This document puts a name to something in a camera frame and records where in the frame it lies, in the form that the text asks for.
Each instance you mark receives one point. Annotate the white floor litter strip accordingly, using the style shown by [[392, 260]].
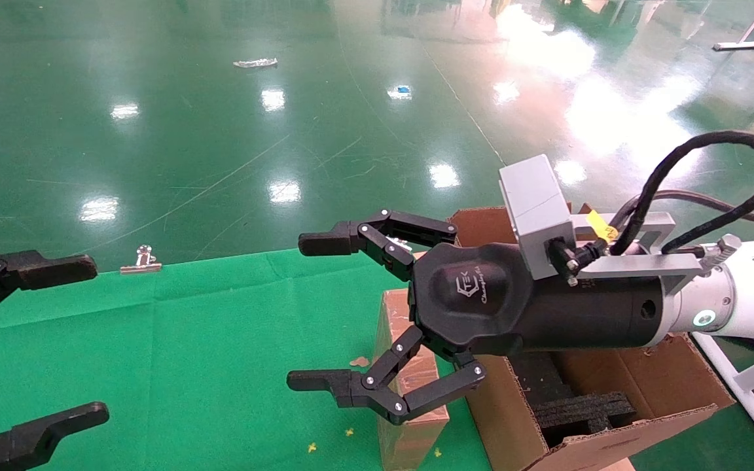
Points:
[[256, 63]]

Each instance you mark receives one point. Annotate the white pipe frame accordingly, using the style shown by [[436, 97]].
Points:
[[750, 400]]

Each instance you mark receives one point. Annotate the small brown cardboard box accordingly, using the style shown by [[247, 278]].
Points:
[[393, 320]]

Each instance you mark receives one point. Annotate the silver binder clip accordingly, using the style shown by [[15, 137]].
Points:
[[398, 243], [143, 261]]

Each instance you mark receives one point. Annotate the large open cardboard carton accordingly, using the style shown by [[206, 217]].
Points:
[[514, 418]]

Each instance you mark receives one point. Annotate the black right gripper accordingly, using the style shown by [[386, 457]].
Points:
[[482, 301]]

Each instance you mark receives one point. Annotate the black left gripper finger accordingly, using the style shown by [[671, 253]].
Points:
[[36, 269], [36, 428]]

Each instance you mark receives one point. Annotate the black foam insert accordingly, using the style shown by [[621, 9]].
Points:
[[586, 415]]

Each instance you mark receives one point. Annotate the green table cloth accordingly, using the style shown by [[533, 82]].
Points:
[[187, 353]]

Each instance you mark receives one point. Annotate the grey metal camera bracket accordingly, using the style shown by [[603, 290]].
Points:
[[639, 265]]

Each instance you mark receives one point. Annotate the white bar on floor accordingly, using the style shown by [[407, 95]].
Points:
[[736, 46]]

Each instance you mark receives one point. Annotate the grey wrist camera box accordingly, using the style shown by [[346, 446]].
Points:
[[534, 203]]

